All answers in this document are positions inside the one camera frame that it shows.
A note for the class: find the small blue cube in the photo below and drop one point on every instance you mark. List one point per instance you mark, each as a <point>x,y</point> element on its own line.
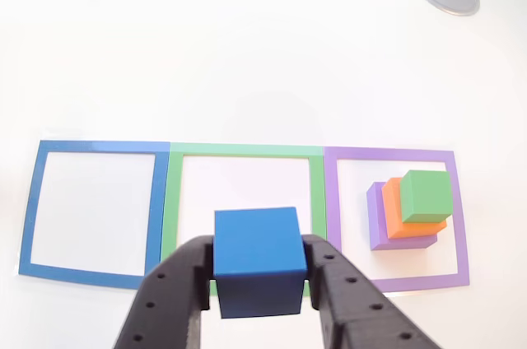
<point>259,242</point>

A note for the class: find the green square block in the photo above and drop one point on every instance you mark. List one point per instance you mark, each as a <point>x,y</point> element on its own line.
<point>426,194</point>

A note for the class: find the blue square frame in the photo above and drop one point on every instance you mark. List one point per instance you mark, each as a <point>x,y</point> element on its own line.
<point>35,209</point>

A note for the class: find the green square frame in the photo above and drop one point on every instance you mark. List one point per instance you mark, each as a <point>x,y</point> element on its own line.
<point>247,149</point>

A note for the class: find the purple square frame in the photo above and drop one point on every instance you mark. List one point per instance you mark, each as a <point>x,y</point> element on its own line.
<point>459,221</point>

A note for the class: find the orange square block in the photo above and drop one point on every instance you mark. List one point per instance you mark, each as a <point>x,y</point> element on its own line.
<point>393,209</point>

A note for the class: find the purple square block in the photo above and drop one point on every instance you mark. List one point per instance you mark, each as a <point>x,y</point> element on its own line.
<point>374,217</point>

